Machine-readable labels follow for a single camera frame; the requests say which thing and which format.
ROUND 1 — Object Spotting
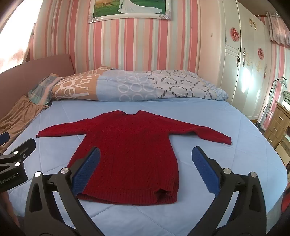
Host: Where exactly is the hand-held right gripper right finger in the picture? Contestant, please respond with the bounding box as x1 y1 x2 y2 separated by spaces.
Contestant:
191 146 268 236

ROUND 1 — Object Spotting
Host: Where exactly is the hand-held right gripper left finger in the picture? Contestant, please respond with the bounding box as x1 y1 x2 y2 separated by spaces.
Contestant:
24 147 107 236

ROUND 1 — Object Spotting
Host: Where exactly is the red knitted sweater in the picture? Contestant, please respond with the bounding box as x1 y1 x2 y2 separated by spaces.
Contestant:
36 110 232 206

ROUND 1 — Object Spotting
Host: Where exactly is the brown cloth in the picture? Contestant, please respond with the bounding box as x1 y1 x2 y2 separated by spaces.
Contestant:
0 95 50 155

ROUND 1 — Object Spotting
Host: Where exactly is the bed with light blue sheet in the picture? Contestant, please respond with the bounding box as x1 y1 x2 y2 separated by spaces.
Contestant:
0 97 288 236

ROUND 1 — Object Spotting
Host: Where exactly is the plaid pillow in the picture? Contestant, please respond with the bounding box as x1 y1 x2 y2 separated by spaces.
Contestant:
28 73 66 106

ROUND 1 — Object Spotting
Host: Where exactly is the pink headboard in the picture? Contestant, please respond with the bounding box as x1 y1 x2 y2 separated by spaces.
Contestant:
0 54 76 121

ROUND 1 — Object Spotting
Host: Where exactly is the cardboard box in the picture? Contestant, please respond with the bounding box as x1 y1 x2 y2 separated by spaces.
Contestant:
275 134 290 166

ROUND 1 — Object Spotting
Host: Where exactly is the wooden drawer cabinet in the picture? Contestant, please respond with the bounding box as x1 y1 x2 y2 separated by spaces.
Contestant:
264 101 290 149

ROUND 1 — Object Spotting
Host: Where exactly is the red object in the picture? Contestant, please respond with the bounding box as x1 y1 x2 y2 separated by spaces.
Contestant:
280 193 290 215

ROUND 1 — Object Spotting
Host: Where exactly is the bright window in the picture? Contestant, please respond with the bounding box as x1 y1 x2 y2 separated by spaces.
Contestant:
0 0 44 73

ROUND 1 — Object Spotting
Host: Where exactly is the blue patterned pillow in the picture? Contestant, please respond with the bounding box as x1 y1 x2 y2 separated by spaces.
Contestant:
50 66 229 101

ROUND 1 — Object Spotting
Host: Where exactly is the white wardrobe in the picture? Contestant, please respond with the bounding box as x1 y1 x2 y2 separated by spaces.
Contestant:
223 0 276 119

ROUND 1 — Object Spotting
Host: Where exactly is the desk lamp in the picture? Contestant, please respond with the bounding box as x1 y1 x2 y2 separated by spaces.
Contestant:
260 76 288 127

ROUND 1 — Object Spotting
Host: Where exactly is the pink patterned curtain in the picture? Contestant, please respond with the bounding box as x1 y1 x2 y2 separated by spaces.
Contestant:
265 12 290 48

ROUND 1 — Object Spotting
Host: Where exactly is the white framed wall picture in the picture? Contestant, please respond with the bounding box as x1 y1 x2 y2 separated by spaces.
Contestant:
87 0 173 23

